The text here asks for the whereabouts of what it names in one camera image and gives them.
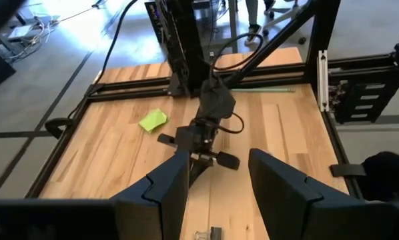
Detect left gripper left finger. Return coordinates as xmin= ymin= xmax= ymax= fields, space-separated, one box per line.
xmin=0 ymin=150 xmax=190 ymax=240

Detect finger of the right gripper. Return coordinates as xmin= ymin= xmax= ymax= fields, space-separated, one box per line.
xmin=157 ymin=133 xmax=179 ymax=149
xmin=189 ymin=151 xmax=241 ymax=186

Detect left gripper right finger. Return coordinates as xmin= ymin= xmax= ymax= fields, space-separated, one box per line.
xmin=248 ymin=148 xmax=399 ymax=240

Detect black binder clip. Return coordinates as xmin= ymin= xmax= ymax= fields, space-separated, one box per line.
xmin=193 ymin=226 xmax=224 ymax=240

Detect white office chair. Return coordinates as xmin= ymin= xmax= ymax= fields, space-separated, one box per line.
xmin=262 ymin=0 xmax=308 ymax=46

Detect light green pencil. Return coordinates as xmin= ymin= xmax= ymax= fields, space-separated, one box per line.
xmin=230 ymin=87 xmax=296 ymax=93

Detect black rack with white labels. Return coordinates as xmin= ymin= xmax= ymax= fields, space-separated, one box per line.
xmin=328 ymin=73 xmax=399 ymax=125

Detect person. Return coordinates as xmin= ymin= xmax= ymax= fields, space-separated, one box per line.
xmin=244 ymin=0 xmax=278 ymax=47

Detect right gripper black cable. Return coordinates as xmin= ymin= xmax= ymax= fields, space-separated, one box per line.
xmin=218 ymin=112 xmax=246 ymax=135

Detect black aluminium table frame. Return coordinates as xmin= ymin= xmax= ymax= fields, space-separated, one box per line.
xmin=25 ymin=0 xmax=399 ymax=200

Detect black cable clamp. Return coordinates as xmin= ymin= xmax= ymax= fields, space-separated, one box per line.
xmin=43 ymin=117 xmax=74 ymax=140

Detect black floor power cable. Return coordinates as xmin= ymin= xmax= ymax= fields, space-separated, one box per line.
xmin=67 ymin=0 xmax=139 ymax=118

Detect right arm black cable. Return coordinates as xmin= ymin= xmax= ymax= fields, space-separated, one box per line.
xmin=212 ymin=32 xmax=264 ymax=71

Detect silver metal bracket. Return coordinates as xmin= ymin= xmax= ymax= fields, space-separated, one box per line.
xmin=316 ymin=49 xmax=330 ymax=113

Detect floor cables and adapters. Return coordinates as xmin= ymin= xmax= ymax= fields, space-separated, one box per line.
xmin=0 ymin=0 xmax=102 ymax=65

